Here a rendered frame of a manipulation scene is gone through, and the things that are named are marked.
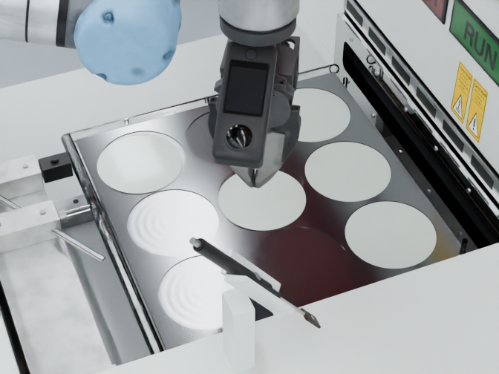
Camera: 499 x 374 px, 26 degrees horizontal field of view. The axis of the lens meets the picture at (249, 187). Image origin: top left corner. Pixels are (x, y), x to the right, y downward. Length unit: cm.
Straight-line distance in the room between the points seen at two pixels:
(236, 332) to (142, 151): 40
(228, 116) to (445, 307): 28
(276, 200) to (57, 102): 40
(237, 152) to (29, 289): 33
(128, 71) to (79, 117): 66
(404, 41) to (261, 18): 37
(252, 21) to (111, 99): 56
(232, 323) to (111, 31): 29
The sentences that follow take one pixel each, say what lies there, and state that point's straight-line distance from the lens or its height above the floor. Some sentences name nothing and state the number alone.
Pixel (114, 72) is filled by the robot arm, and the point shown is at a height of 127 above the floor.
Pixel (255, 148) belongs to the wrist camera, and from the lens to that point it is 96.
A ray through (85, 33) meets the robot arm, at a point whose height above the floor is 130.
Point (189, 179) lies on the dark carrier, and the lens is 125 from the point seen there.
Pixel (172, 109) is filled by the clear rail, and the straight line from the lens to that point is 134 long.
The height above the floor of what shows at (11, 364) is 96.
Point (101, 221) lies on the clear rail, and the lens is 121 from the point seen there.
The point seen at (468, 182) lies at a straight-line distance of 122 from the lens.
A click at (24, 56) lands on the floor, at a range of 294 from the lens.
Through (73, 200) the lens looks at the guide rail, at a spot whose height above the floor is 85.
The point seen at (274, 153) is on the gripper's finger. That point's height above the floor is 104.
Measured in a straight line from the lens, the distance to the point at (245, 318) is 94.
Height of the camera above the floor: 178
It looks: 45 degrees down
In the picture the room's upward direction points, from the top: straight up
